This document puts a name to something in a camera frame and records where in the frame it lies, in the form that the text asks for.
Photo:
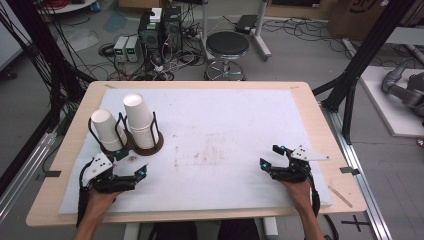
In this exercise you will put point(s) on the person's left hand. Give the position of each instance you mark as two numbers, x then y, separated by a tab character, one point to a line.
103	201

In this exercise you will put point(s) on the white round table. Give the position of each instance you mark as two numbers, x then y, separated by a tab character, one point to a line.
71	7

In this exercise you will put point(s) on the large black computer tower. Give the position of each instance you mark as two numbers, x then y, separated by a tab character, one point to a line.
150	40

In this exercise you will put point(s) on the black round stool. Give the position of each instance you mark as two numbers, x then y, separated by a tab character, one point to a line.
227	43

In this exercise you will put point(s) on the white table leg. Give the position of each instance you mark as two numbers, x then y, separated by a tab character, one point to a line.
270	228
132	232

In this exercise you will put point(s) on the white paper cup left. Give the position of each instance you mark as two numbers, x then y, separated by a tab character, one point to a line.
106	130

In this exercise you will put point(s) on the white metal stand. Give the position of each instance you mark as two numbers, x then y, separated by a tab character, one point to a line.
263	43

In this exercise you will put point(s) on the small white box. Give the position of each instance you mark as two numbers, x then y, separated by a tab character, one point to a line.
155	15

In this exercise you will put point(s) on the person's right hand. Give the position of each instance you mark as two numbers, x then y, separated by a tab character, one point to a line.
298	195

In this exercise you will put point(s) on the small red object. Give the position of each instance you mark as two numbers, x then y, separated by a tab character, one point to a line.
420	143

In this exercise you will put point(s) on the aluminium rail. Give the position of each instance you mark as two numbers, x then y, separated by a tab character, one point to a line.
23	180
363	186

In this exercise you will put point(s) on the blue tape roll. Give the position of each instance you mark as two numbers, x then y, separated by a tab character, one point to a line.
95	7

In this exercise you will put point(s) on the cardboard box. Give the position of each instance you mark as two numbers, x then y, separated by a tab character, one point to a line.
353	20

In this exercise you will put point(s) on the black flat device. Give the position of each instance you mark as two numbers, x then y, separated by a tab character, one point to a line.
246	24

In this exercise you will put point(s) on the person's leg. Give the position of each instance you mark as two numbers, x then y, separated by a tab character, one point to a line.
176	231
238	230

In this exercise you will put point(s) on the grey power supply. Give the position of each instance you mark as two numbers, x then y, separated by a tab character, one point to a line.
133	50
120	50

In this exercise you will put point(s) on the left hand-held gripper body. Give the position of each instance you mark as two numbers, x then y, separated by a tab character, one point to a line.
100	170

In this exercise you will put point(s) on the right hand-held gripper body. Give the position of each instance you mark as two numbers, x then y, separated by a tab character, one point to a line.
296	171

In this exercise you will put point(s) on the white platform board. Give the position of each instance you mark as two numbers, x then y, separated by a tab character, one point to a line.
386	110

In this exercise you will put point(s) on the black tape piece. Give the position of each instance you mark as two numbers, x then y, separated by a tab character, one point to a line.
350	170
50	174

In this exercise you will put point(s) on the person's left leg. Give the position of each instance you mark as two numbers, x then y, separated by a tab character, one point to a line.
176	231

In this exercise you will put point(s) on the single white paper cup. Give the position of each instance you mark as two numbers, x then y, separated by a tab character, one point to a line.
136	110

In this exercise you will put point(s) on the thin wooden stick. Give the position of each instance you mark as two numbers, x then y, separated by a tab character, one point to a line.
340	196

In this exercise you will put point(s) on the slim black computer tower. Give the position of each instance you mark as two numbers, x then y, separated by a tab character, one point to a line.
172	30

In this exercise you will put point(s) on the person's right leg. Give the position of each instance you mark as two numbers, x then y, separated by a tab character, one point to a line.
238	230

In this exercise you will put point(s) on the black tape cross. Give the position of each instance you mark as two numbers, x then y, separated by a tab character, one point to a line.
356	222

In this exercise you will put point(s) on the white foam mat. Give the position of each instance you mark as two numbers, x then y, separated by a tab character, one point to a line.
216	133

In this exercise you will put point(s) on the white panel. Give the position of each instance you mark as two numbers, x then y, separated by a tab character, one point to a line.
10	40

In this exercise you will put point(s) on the black metal frame post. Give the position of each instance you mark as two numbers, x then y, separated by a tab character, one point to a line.
36	36
366	53

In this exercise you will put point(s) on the black frame beam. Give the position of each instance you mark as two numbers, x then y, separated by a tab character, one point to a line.
23	156

